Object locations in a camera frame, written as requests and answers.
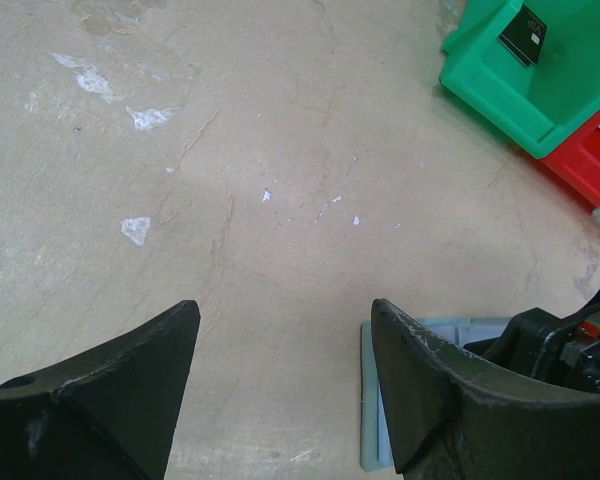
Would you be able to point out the green plastic bin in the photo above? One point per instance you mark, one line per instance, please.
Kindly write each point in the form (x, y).
(537, 106)

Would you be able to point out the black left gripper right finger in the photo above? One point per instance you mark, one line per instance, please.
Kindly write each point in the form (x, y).
(452, 414)

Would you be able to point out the red double plastic bin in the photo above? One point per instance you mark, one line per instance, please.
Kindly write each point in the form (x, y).
(577, 160)

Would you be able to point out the black card in green bin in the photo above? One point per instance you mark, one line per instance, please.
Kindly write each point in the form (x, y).
(524, 36)

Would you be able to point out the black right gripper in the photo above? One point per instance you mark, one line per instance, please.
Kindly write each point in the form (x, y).
(558, 351)

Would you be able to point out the teal leather card holder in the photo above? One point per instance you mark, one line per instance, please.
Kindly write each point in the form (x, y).
(375, 449)

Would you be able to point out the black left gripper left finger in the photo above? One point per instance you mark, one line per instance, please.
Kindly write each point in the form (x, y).
(109, 412)

